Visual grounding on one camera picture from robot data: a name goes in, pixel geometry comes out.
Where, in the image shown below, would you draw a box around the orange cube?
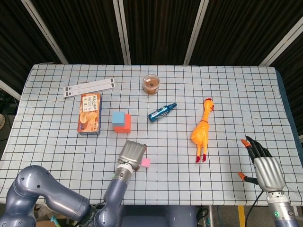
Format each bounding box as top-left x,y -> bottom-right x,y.
113,113 -> 132,135

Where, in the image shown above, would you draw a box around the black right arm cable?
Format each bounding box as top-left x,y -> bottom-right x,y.
245,190 -> 264,227

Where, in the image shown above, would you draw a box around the yellow rubber chicken toy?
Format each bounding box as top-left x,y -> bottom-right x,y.
191,98 -> 215,164

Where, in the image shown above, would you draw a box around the metal table leg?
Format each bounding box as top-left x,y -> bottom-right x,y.
207,205 -> 215,227

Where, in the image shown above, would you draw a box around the clear jar of rubber bands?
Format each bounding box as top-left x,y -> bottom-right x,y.
143,74 -> 160,96

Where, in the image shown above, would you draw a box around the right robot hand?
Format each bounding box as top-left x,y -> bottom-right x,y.
238,136 -> 286,192

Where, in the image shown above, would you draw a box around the blue cube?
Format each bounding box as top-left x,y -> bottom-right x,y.
111,112 -> 126,127

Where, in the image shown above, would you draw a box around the white partition post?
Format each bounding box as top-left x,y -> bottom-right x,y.
113,0 -> 132,65
183,0 -> 210,66
21,0 -> 69,64
0,79 -> 21,101
258,17 -> 303,67

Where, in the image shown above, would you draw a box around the white checkered tablecloth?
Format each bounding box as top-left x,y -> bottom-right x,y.
0,62 -> 303,206

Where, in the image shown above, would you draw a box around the grey-blue robot torso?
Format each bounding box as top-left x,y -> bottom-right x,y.
118,205 -> 198,227

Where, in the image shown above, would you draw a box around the orange biscuit box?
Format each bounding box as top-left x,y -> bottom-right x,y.
77,92 -> 103,136

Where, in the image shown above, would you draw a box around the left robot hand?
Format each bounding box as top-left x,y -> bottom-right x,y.
117,140 -> 148,171

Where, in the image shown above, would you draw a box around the blue spray bottle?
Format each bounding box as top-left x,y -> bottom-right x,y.
148,102 -> 178,123

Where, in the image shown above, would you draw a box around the long white paper strip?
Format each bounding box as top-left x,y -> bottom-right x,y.
62,78 -> 116,94
63,82 -> 117,99

